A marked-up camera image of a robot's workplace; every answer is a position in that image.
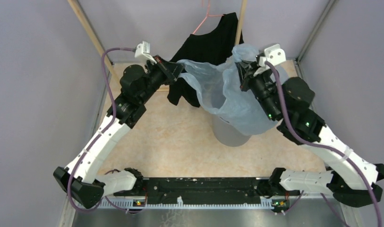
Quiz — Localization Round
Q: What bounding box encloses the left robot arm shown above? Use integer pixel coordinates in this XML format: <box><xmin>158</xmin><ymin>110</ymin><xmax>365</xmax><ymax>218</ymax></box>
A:
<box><xmin>53</xmin><ymin>56</ymin><xmax>185</xmax><ymax>210</ymax></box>

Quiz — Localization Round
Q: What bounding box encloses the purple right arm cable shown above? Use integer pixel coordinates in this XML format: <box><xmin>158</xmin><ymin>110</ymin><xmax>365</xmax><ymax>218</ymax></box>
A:
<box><xmin>265</xmin><ymin>60</ymin><xmax>383</xmax><ymax>227</ymax></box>

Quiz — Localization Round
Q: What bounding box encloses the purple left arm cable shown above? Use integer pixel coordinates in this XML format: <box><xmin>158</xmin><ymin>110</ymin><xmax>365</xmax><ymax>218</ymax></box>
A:
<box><xmin>66</xmin><ymin>47</ymin><xmax>139</xmax><ymax>215</ymax></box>

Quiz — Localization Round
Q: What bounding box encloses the black t-shirt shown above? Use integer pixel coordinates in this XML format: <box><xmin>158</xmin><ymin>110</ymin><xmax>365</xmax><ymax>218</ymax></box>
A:
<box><xmin>167</xmin><ymin>12</ymin><xmax>238</xmax><ymax>108</ymax></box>

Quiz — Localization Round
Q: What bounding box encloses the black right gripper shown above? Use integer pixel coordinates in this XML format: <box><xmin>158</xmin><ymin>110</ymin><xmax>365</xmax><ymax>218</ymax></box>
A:
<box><xmin>235</xmin><ymin>59</ymin><xmax>282</xmax><ymax>122</ymax></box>

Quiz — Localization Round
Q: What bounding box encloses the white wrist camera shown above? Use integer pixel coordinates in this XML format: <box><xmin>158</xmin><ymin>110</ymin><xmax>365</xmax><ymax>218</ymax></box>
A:
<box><xmin>134</xmin><ymin>41</ymin><xmax>157</xmax><ymax>64</ymax></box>
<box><xmin>253</xmin><ymin>44</ymin><xmax>286</xmax><ymax>77</ymax></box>

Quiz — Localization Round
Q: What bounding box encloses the wooden clothes rack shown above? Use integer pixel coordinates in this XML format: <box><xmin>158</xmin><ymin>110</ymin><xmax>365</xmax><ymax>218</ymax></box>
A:
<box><xmin>67</xmin><ymin>0</ymin><xmax>248</xmax><ymax>85</ymax></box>

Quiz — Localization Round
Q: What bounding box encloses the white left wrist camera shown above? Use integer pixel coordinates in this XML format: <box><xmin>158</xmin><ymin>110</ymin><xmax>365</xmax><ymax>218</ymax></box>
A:
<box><xmin>134</xmin><ymin>41</ymin><xmax>157</xmax><ymax>64</ymax></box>

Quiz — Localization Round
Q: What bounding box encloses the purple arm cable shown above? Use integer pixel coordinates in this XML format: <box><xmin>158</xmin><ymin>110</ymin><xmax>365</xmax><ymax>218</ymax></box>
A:
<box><xmin>265</xmin><ymin>60</ymin><xmax>383</xmax><ymax>227</ymax></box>
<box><xmin>66</xmin><ymin>47</ymin><xmax>139</xmax><ymax>215</ymax></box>

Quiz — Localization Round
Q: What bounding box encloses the grey plastic trash bin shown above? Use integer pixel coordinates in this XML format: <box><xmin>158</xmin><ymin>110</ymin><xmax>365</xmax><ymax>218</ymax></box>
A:
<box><xmin>212</xmin><ymin>115</ymin><xmax>251</xmax><ymax>147</ymax></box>

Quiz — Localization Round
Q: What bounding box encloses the light blue trash bag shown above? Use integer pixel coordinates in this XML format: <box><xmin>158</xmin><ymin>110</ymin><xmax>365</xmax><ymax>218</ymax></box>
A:
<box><xmin>178</xmin><ymin>44</ymin><xmax>277</xmax><ymax>136</ymax></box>

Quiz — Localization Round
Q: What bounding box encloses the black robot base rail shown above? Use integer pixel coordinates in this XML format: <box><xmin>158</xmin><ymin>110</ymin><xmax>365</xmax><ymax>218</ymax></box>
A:
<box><xmin>114</xmin><ymin>177</ymin><xmax>300</xmax><ymax>205</ymax></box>

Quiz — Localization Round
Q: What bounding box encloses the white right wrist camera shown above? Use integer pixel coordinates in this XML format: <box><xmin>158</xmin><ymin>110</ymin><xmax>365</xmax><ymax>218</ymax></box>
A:
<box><xmin>253</xmin><ymin>44</ymin><xmax>286</xmax><ymax>77</ymax></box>

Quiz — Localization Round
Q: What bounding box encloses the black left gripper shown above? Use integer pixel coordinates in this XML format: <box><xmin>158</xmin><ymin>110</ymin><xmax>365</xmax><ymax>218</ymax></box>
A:
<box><xmin>139</xmin><ymin>54</ymin><xmax>185</xmax><ymax>103</ymax></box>

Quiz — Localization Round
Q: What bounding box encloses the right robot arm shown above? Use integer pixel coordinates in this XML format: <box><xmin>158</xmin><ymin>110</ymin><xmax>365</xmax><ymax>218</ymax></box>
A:
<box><xmin>236</xmin><ymin>61</ymin><xmax>384</xmax><ymax>208</ymax></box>

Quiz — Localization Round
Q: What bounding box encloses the pink clothes hanger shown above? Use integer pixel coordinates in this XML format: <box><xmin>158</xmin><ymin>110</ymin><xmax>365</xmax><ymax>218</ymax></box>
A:
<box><xmin>192</xmin><ymin>0</ymin><xmax>223</xmax><ymax>35</ymax></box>

